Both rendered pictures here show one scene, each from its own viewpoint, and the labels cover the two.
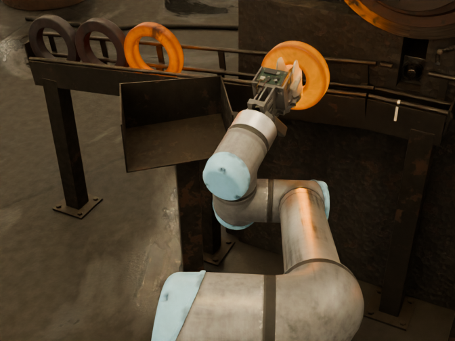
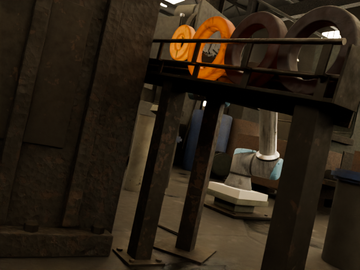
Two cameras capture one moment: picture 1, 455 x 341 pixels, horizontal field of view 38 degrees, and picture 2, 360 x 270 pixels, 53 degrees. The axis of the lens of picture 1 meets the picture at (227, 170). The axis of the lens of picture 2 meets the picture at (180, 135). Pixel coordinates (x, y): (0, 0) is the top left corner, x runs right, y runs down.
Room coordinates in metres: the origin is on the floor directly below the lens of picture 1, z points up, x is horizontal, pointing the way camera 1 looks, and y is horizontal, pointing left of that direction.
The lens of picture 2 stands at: (2.68, 0.68, 0.41)
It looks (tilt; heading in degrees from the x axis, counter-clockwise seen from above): 1 degrees up; 209
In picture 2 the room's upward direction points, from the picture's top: 12 degrees clockwise
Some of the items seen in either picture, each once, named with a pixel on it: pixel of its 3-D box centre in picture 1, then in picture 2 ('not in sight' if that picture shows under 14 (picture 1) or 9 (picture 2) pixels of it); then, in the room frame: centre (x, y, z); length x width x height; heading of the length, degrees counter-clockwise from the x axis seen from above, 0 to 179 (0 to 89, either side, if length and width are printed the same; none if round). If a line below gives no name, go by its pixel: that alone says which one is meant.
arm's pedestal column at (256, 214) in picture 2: not in sight; (233, 205); (0.26, -0.13, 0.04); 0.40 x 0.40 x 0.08; 67
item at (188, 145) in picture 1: (181, 212); (209, 158); (1.41, 0.13, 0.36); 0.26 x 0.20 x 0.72; 98
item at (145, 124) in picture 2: not in sight; (139, 152); (0.62, -0.74, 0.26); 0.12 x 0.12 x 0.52
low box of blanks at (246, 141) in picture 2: not in sight; (283, 169); (-1.49, -0.24, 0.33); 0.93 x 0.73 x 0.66; 70
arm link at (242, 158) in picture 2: not in sight; (244, 161); (0.25, -0.12, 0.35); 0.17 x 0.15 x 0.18; 86
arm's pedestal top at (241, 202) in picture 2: not in sight; (235, 196); (0.26, -0.13, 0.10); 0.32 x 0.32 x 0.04; 67
